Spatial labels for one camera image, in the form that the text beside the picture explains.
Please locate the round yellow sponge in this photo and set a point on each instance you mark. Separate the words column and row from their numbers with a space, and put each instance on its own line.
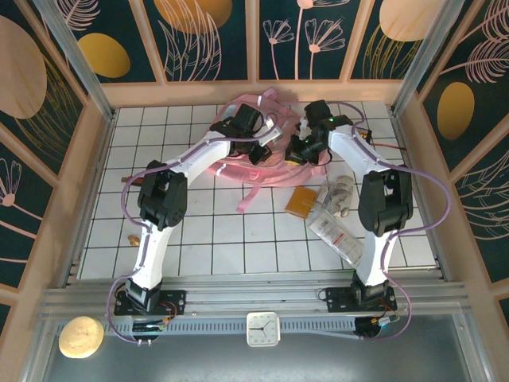
column 81, row 337

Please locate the pink student backpack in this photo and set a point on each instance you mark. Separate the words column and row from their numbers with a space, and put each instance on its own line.
column 258, row 175

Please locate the white printed packet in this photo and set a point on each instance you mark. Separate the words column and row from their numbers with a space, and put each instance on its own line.
column 334, row 235

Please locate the white square clock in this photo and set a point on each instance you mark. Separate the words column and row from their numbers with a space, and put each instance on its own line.
column 262, row 329

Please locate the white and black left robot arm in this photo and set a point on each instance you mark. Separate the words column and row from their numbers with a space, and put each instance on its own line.
column 163, row 195

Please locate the orange notebook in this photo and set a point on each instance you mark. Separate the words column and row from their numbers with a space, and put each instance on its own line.
column 300, row 203

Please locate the black connector board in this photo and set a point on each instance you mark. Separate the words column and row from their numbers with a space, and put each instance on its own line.
column 366, row 137

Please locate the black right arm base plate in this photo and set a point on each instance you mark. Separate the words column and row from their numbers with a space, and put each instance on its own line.
column 338, row 298

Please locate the small brown lump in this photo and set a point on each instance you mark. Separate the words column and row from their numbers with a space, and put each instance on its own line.
column 133, row 240

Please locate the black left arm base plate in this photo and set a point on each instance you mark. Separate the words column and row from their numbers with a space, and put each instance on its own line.
column 177, row 302

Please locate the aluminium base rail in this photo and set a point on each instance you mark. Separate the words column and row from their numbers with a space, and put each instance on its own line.
column 254, row 302

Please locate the aluminium frame post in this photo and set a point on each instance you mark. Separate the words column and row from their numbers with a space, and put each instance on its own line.
column 427, row 59
column 75, row 59

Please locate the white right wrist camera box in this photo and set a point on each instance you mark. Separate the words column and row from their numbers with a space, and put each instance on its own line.
column 304, row 128

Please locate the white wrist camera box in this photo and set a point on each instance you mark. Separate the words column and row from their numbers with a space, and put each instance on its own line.
column 304, row 128
column 272, row 133

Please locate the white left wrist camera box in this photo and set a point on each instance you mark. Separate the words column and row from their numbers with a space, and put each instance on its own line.
column 272, row 133

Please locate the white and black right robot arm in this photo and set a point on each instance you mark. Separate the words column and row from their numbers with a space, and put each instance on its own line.
column 385, row 203

